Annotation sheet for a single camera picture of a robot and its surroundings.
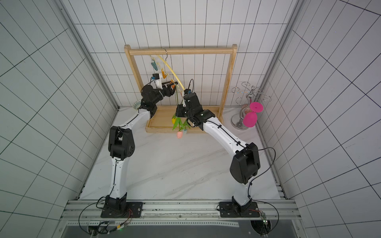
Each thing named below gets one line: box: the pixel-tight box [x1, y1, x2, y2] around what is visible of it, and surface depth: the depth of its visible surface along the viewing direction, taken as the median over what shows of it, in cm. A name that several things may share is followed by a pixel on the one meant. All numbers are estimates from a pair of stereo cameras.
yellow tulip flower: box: [171, 115, 184, 132], surface depth 81 cm
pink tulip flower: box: [172, 118, 188, 139], surface depth 81 cm
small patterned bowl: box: [132, 100, 141, 110], surface depth 120 cm
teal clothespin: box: [150, 58, 159, 71], surface depth 93 cm
